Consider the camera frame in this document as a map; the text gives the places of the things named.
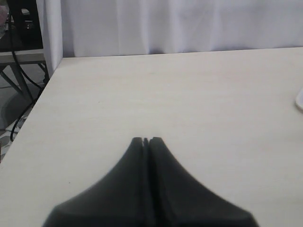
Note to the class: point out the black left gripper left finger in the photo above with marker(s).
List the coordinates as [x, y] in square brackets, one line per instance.
[122, 198]

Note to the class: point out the white backdrop curtain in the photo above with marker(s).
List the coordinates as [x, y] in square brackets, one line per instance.
[94, 28]

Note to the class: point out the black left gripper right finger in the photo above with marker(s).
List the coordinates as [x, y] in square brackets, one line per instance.
[182, 201]

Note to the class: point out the grey side table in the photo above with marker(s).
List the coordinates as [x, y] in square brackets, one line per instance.
[35, 56]

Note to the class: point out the black device on side table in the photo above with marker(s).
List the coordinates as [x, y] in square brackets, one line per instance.
[26, 31]

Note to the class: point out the white rectangular plastic tray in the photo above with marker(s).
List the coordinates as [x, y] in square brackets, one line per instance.
[299, 100]

